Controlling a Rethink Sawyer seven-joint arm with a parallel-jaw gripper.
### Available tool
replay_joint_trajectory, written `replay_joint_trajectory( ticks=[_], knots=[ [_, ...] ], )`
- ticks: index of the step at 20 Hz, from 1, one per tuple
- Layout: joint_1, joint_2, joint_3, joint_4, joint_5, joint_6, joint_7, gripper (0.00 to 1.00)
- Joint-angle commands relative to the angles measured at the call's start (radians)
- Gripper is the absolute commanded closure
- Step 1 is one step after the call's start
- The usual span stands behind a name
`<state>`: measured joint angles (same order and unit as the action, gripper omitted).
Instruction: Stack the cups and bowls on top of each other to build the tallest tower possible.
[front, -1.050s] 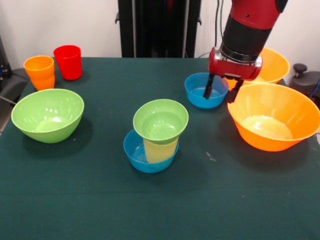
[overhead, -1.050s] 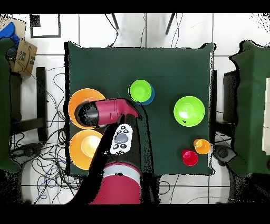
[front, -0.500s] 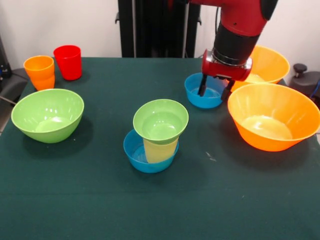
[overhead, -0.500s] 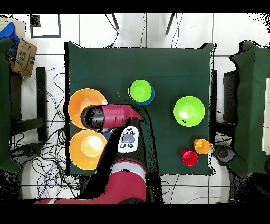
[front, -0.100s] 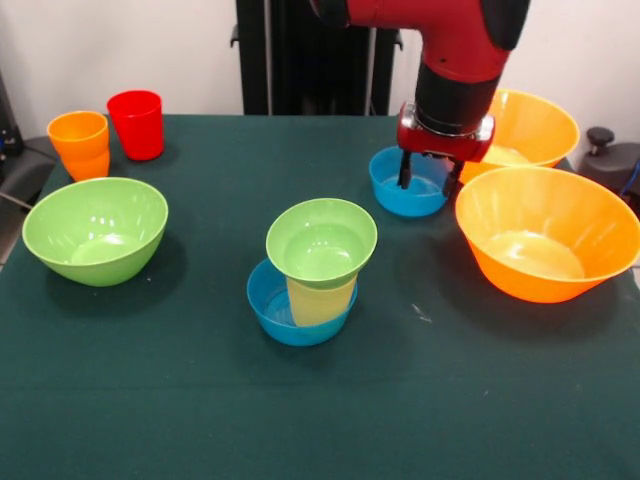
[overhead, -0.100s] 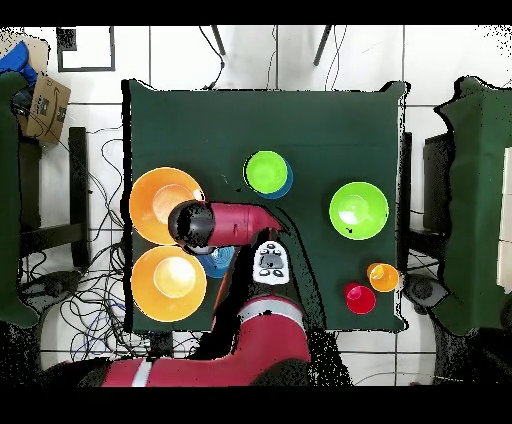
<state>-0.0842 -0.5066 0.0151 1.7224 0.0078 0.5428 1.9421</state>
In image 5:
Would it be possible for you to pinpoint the black pedestal foot with knob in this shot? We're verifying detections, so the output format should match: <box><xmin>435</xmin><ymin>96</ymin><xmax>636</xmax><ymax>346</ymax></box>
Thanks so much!
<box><xmin>579</xmin><ymin>126</ymin><xmax>640</xmax><ymax>199</ymax></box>

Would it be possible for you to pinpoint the small green bowl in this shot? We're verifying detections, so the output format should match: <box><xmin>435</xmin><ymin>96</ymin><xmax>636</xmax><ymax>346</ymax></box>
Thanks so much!
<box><xmin>264</xmin><ymin>197</ymin><xmax>379</xmax><ymax>289</ymax></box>

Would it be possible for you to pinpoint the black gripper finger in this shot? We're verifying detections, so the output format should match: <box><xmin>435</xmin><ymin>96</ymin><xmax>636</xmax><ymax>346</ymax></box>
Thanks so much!
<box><xmin>398</xmin><ymin>148</ymin><xmax>414</xmax><ymax>190</ymax></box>
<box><xmin>441</xmin><ymin>158</ymin><xmax>466</xmax><ymax>199</ymax></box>

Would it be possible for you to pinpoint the large orange bowl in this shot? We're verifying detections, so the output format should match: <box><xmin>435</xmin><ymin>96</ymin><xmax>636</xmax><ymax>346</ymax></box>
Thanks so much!
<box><xmin>458</xmin><ymin>88</ymin><xmax>581</xmax><ymax>185</ymax></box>
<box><xmin>454</xmin><ymin>166</ymin><xmax>640</xmax><ymax>305</ymax></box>

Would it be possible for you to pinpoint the dark equipment rack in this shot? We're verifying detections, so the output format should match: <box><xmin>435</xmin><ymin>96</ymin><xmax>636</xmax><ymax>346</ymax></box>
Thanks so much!
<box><xmin>0</xmin><ymin>69</ymin><xmax>25</xmax><ymax>171</ymax></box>

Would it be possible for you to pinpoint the large green bowl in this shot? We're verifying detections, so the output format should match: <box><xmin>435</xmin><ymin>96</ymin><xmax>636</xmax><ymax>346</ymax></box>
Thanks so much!
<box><xmin>21</xmin><ymin>176</ymin><xmax>170</xmax><ymax>288</ymax></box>

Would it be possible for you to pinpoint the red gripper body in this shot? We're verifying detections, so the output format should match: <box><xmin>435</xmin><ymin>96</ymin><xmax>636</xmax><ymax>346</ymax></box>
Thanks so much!
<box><xmin>397</xmin><ymin>101</ymin><xmax>496</xmax><ymax>164</ymax></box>

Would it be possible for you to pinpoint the blue bowl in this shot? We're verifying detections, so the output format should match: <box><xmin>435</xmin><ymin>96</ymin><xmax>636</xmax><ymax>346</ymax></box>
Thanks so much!
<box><xmin>245</xmin><ymin>257</ymin><xmax>360</xmax><ymax>348</ymax></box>
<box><xmin>368</xmin><ymin>145</ymin><xmax>459</xmax><ymax>218</ymax></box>

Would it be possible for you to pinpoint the orange cup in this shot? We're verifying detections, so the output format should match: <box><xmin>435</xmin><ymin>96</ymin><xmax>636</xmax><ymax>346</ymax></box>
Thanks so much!
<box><xmin>46</xmin><ymin>110</ymin><xmax>111</xmax><ymax>182</ymax></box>

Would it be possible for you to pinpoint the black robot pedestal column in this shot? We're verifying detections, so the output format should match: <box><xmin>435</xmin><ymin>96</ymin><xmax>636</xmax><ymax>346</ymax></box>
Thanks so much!
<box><xmin>230</xmin><ymin>0</ymin><xmax>424</xmax><ymax>117</ymax></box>

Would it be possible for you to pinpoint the dark green table cloth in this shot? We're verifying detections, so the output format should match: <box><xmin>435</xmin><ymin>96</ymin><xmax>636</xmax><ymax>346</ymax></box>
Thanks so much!
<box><xmin>0</xmin><ymin>113</ymin><xmax>640</xmax><ymax>480</ymax></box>

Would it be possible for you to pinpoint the red cup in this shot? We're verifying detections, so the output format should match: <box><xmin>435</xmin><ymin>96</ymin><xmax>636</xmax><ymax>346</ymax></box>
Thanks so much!
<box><xmin>106</xmin><ymin>89</ymin><xmax>164</xmax><ymax>162</ymax></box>

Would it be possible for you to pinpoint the yellow cup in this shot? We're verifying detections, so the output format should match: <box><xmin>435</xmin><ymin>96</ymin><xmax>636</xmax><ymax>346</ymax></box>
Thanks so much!
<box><xmin>285</xmin><ymin>276</ymin><xmax>359</xmax><ymax>329</ymax></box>

